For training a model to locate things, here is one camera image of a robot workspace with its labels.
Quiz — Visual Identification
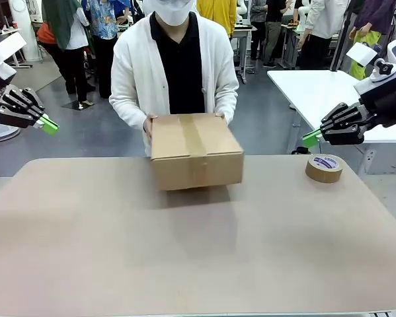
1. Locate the person's right forearm white sleeve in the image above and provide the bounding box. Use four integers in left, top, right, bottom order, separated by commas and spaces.
108, 94, 152, 129

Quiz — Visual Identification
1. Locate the bystander in yellow top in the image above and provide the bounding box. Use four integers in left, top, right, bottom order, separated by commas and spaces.
196, 0, 238, 38

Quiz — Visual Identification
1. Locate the bystander in beige jacket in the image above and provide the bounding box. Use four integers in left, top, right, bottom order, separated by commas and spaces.
297, 0, 350, 71

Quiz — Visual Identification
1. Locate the white face mask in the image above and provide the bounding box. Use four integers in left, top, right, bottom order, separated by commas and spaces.
142, 0, 197, 27

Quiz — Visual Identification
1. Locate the black vertical pole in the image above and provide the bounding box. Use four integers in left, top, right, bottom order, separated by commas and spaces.
329, 0, 356, 72

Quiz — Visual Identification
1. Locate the white side table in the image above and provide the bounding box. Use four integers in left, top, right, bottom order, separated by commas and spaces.
266, 69, 396, 145

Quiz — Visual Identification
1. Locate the bystander in black shirt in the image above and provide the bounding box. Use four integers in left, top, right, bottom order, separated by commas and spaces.
262, 0, 295, 69

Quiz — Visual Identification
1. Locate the bystander in blue floral shirt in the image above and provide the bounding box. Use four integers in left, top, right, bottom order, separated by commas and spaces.
81, 0, 130, 100

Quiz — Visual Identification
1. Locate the brown cardboard box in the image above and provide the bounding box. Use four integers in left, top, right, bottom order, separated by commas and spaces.
149, 112, 245, 192

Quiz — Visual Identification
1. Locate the bystander with green scarf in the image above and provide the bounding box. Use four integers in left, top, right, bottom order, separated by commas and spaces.
40, 0, 97, 104

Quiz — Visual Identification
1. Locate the person in white cardigan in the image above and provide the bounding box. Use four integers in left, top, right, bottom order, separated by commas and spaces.
108, 0, 240, 157

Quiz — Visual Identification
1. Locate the bystander in lime trousers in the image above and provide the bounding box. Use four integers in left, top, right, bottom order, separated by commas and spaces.
347, 0, 396, 81

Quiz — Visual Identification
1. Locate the person's left forearm white sleeve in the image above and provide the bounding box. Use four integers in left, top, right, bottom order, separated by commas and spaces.
213, 87, 240, 125

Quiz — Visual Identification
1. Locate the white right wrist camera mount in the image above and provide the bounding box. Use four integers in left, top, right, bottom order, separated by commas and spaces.
346, 42, 396, 84

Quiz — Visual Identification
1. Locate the person's right hand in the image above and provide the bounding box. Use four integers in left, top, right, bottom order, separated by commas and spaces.
142, 114, 159, 140

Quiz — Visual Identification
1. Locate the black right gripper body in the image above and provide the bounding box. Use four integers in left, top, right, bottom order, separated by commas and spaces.
354, 75, 396, 128

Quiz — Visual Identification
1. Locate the bystander in orange top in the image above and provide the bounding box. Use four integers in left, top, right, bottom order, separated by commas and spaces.
35, 21, 77, 96

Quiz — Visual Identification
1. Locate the brown packing tape roll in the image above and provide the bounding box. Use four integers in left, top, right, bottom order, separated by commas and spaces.
304, 153, 344, 184

